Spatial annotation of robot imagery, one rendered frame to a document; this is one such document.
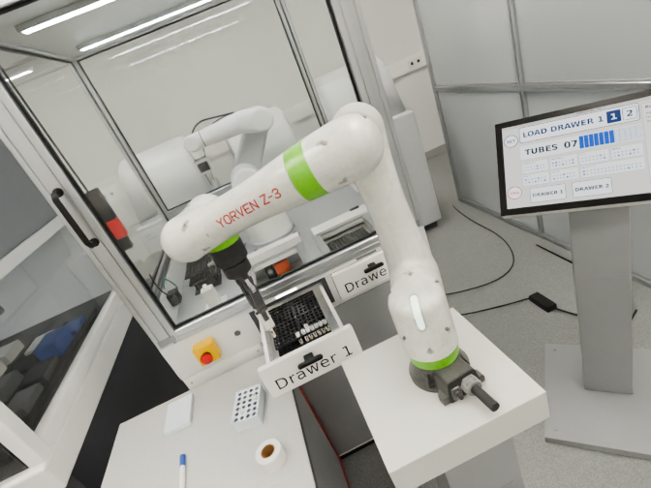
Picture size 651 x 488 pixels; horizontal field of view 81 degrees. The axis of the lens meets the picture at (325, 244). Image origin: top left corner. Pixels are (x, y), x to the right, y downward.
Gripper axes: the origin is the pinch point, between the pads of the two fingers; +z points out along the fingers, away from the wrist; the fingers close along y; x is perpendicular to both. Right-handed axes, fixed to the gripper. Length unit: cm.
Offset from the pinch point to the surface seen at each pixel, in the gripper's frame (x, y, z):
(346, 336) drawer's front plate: 14.7, 16.6, 10.5
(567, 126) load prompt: 100, 34, -15
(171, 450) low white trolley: -41.5, -9.1, 24.7
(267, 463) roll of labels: -20.3, 22.9, 21.2
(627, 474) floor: 73, 57, 101
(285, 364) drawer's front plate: -3.0, 10.6, 9.8
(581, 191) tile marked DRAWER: 90, 42, 1
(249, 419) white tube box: -18.6, 5.6, 21.5
